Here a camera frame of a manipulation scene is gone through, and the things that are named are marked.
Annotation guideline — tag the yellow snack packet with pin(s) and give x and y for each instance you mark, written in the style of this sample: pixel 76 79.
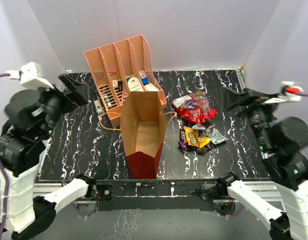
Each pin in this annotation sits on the yellow snack packet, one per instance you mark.
pixel 201 139
pixel 190 136

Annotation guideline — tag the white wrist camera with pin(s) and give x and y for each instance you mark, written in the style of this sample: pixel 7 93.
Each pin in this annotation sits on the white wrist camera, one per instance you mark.
pixel 289 93
pixel 30 76

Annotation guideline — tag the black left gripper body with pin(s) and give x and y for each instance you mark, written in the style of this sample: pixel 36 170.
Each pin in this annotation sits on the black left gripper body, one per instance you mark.
pixel 57 103

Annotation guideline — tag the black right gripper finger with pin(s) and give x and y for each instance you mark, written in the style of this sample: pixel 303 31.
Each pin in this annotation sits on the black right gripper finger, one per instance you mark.
pixel 229 94
pixel 240 108

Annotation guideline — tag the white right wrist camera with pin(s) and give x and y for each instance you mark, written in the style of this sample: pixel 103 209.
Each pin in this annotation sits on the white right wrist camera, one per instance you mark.
pixel 289 93

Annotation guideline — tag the pink plastic desk organizer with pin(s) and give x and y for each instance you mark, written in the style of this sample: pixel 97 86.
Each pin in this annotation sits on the pink plastic desk organizer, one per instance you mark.
pixel 120 61

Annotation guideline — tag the blue small box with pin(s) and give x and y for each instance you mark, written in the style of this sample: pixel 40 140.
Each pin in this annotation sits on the blue small box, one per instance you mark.
pixel 145 81

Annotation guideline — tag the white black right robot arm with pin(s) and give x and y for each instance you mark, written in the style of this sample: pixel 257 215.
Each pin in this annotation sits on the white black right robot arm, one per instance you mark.
pixel 287 167

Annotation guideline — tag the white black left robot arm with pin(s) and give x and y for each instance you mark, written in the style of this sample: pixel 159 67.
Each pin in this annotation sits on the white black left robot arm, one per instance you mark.
pixel 23 214

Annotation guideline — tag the red brown paper bag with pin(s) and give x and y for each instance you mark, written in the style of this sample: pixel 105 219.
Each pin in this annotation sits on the red brown paper bag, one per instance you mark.
pixel 143 125

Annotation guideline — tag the red snack packet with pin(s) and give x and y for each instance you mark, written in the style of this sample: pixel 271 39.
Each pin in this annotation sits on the red snack packet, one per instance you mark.
pixel 194 108

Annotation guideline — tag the white small box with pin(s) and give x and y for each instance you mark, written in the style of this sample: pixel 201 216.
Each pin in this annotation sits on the white small box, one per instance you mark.
pixel 151 88

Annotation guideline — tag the grey stapler behind organizer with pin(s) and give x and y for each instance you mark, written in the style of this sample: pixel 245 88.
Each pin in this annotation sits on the grey stapler behind organizer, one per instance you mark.
pixel 98 107

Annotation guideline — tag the black mounting base rail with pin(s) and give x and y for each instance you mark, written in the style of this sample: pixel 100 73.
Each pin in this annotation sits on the black mounting base rail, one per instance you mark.
pixel 168 194

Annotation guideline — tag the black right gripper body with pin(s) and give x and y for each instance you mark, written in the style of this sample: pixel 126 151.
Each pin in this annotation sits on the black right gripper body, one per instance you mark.
pixel 261 118

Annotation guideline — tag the green white tube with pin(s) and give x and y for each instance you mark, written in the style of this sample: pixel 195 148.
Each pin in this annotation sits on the green white tube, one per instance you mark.
pixel 107 100

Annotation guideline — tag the black marker in organizer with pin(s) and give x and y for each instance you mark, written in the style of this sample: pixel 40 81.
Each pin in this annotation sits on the black marker in organizer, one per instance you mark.
pixel 120 86

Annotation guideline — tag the silver grey snack packet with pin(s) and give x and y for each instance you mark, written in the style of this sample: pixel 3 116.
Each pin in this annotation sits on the silver grey snack packet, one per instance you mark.
pixel 216 137

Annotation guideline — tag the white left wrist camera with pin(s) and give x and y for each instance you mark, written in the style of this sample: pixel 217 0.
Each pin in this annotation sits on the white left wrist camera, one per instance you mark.
pixel 30 76

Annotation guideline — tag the white label card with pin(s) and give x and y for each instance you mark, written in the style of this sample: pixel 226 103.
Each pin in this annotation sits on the white label card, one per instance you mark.
pixel 134 85

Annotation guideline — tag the purple brown snack packet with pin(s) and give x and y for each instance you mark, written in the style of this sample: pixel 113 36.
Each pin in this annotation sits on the purple brown snack packet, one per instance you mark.
pixel 182 140

